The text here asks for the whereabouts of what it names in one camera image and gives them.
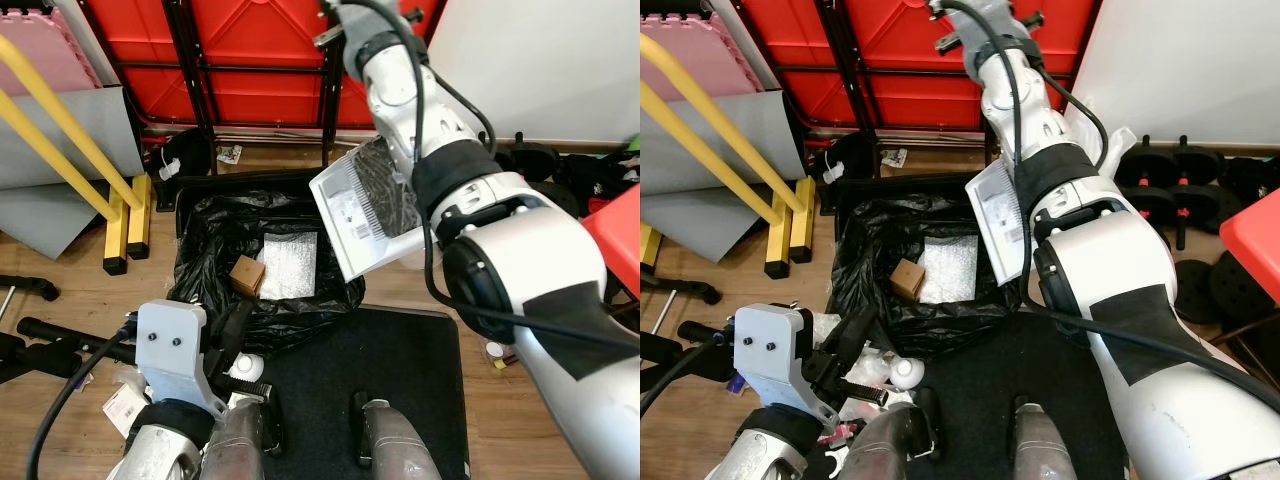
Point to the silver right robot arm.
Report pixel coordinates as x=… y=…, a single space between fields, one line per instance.
x=540 y=260
x=1110 y=260

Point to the black floor mat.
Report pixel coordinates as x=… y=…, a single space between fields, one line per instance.
x=975 y=420
x=320 y=400

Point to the small white ball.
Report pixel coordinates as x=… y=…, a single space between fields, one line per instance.
x=246 y=368
x=906 y=373

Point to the clear plastic wrap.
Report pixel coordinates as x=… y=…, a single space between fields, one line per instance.
x=872 y=368

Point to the small brown cardboard box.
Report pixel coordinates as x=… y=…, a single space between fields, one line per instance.
x=247 y=275
x=906 y=280

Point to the red folded table black legs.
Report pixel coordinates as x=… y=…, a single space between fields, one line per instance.
x=900 y=50
x=260 y=50

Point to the pink tube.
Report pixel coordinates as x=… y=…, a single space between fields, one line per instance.
x=840 y=433

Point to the white bubble wrap sheet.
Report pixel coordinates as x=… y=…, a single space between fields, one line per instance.
x=290 y=265
x=950 y=270

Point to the bin with black bag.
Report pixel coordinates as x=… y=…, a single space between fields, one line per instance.
x=200 y=250
x=860 y=260

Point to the silver left robot leg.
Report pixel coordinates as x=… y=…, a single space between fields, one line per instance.
x=235 y=450
x=885 y=450

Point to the silver robot leg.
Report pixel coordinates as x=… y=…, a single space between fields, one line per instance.
x=235 y=450
x=885 y=450
x=395 y=445
x=1040 y=450

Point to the white paper tag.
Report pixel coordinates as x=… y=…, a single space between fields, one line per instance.
x=122 y=410

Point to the small printed packet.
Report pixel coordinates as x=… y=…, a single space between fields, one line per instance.
x=229 y=155
x=894 y=158

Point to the black foam roller bar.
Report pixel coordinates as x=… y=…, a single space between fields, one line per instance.
x=60 y=332
x=700 y=333

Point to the silver right robot leg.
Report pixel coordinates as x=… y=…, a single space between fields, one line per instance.
x=395 y=445
x=1040 y=450

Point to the grey foam mat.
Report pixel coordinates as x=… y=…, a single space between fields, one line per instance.
x=680 y=210
x=30 y=200

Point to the red plastic table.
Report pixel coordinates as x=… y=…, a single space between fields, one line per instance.
x=620 y=240
x=1255 y=235

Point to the pink foam mat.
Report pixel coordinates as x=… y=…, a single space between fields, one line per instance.
x=700 y=45
x=45 y=35

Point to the black weight plate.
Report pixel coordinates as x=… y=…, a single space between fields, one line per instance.
x=1200 y=290

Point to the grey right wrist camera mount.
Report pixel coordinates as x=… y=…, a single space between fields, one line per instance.
x=990 y=12
x=365 y=12

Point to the yellow metal frame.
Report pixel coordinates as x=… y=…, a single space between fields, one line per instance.
x=778 y=240
x=115 y=235

